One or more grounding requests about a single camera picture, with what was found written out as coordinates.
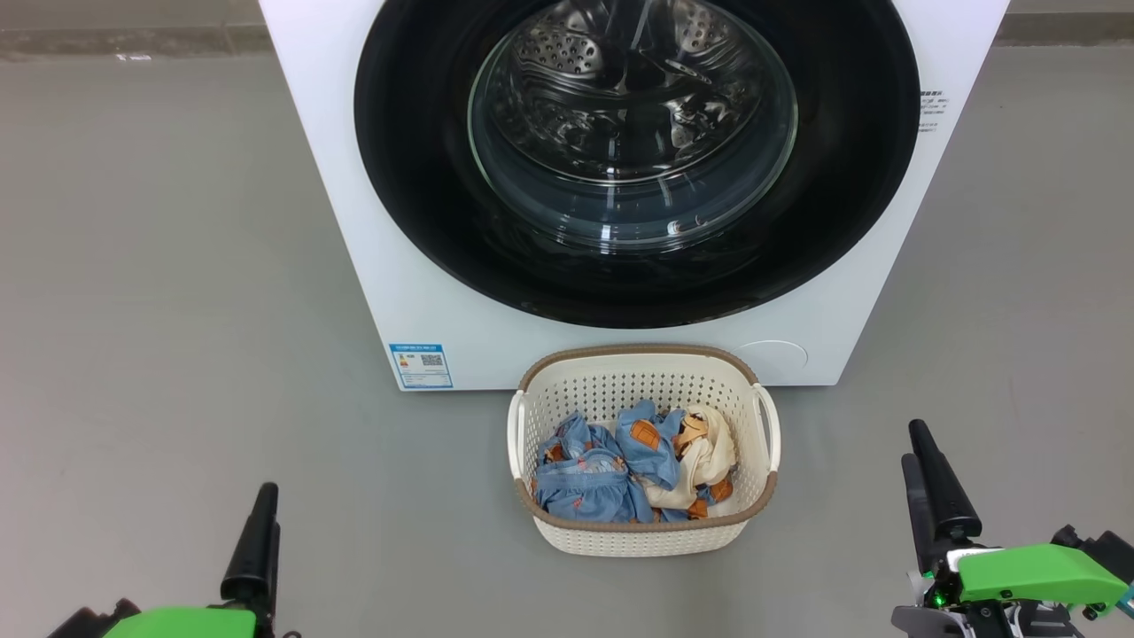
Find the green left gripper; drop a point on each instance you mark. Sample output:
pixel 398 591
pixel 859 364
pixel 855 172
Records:
pixel 177 624

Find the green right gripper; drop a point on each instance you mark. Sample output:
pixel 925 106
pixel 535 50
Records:
pixel 1036 574

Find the cream garment with brown print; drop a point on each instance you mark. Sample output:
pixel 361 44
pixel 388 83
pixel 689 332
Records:
pixel 709 456

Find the blue patterned garment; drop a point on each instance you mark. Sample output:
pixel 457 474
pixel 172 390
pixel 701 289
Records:
pixel 585 483

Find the black glass washer door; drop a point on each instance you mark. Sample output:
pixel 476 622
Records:
pixel 407 177

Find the white front-load washing machine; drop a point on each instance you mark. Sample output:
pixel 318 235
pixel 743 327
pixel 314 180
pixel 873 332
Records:
pixel 425 332

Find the stainless steel washing machine drum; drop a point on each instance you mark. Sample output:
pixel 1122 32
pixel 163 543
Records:
pixel 567 53

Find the round filter cover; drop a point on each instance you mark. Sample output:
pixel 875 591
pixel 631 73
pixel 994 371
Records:
pixel 775 363

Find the blue energy label sticker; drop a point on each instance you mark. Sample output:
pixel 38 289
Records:
pixel 421 366

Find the cream perforated laundry basket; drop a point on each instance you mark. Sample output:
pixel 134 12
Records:
pixel 620 390

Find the small printed text sticker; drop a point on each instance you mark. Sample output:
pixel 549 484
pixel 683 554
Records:
pixel 930 108

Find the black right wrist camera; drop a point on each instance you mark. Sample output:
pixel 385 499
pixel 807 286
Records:
pixel 1107 545

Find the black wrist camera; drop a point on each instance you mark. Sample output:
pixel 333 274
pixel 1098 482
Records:
pixel 1107 545
pixel 89 622

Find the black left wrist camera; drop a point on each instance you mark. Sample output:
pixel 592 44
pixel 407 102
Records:
pixel 89 622

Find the teal right camera connector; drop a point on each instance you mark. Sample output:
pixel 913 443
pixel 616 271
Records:
pixel 1127 604

